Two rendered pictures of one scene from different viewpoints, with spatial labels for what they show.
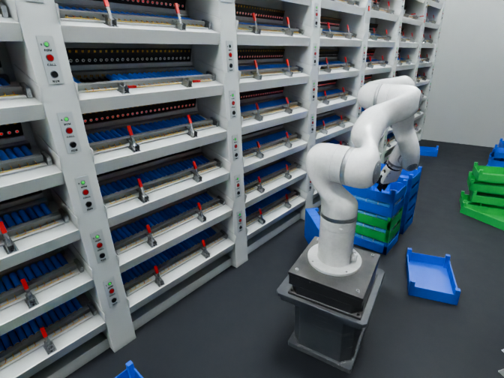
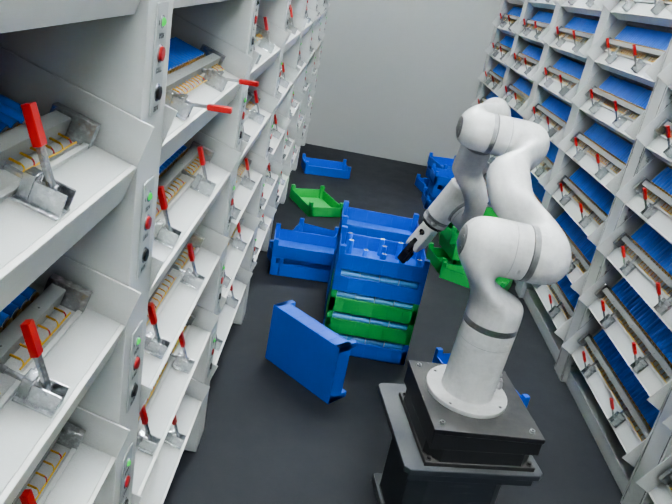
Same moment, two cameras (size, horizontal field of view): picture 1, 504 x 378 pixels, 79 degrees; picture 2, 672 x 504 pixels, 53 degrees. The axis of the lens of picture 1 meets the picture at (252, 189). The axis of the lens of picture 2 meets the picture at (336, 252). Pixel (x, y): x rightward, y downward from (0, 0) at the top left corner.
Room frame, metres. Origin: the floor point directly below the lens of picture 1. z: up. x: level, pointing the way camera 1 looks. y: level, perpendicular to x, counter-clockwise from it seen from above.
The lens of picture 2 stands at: (0.23, 0.90, 1.20)
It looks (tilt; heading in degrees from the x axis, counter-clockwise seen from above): 22 degrees down; 316
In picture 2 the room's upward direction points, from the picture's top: 11 degrees clockwise
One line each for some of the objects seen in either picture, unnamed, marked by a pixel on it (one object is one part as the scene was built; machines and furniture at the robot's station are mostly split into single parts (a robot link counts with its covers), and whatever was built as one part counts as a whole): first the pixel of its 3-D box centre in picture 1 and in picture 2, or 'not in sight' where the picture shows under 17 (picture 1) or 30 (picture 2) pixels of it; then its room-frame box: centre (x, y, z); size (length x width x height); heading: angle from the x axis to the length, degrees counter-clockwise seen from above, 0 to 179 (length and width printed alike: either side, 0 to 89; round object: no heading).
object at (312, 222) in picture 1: (318, 234); (309, 350); (1.57, -0.38, 0.10); 0.30 x 0.08 x 0.20; 6
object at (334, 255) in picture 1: (336, 237); (477, 358); (0.93, -0.29, 0.47); 0.19 x 0.19 x 0.18
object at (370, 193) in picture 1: (373, 186); (382, 253); (1.65, -0.71, 0.36); 0.30 x 0.20 x 0.08; 48
